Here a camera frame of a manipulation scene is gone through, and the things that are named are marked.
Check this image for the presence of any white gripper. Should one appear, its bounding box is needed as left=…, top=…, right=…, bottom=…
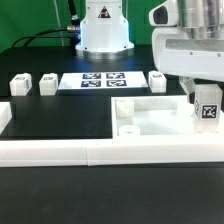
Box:
left=152, top=27, right=224, bottom=104

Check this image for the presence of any white square tabletop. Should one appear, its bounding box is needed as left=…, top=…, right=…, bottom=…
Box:
left=110, top=95, right=224, bottom=141

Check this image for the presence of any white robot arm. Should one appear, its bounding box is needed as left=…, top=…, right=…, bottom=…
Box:
left=76, top=0, right=224, bottom=83

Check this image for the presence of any white marker sheet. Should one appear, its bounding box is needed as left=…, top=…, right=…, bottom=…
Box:
left=58, top=71, right=148, bottom=90

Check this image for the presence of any white U-shaped fence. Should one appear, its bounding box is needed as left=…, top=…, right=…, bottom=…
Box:
left=0, top=102, right=224, bottom=167

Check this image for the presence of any metal cable connector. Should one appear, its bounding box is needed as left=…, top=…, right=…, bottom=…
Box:
left=67, top=25, right=80, bottom=33

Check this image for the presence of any black cable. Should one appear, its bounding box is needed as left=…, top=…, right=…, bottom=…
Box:
left=11, top=28, right=73, bottom=49

